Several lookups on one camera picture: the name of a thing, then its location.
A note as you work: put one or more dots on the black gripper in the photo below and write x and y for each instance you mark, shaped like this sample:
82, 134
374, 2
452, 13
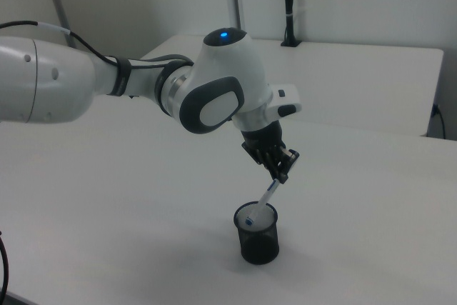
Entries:
262, 137

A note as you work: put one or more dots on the blue and white marker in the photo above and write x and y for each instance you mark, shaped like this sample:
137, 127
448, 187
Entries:
264, 198

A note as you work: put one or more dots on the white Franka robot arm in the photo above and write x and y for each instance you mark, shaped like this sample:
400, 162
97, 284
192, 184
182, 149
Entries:
53, 80

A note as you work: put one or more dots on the black mesh pen cup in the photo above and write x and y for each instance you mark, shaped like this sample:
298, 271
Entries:
258, 244

